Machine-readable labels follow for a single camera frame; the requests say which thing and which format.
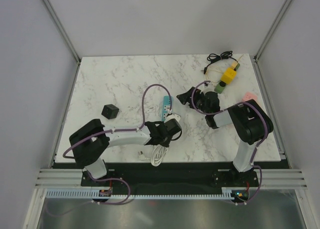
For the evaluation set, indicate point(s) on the pink cube socket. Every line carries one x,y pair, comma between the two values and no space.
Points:
250,96

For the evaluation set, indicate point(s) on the green power strip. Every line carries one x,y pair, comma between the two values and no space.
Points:
219,88

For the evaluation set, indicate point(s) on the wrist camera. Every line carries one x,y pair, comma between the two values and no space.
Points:
208,87
172,116

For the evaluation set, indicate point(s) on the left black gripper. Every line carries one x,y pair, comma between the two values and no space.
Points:
166,143

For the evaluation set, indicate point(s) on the right aluminium frame post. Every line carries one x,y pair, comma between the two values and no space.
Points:
273,28

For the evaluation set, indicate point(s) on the left aluminium frame post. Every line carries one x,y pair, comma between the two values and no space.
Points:
61,30

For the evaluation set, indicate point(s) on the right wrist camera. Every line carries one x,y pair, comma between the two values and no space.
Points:
208,87

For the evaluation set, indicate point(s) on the black cube plug adapter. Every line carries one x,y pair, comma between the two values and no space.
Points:
110,111

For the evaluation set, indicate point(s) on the aluminium frame post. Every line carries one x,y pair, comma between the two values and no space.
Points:
61,30
273,28

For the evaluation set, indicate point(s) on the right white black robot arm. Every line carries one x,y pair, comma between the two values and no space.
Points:
251,123

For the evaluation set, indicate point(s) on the white slotted cable duct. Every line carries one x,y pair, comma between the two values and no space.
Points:
97,194

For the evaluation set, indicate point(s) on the yellow cube socket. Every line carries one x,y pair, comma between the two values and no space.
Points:
228,76

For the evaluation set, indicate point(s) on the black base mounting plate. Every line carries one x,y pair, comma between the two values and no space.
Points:
179,178

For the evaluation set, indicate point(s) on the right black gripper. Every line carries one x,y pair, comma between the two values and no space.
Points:
185,97

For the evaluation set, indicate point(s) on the teal power strip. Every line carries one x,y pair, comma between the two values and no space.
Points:
167,107

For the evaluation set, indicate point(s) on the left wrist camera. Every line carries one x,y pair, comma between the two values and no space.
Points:
172,116

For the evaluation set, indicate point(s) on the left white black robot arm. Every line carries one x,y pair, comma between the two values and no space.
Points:
90,141

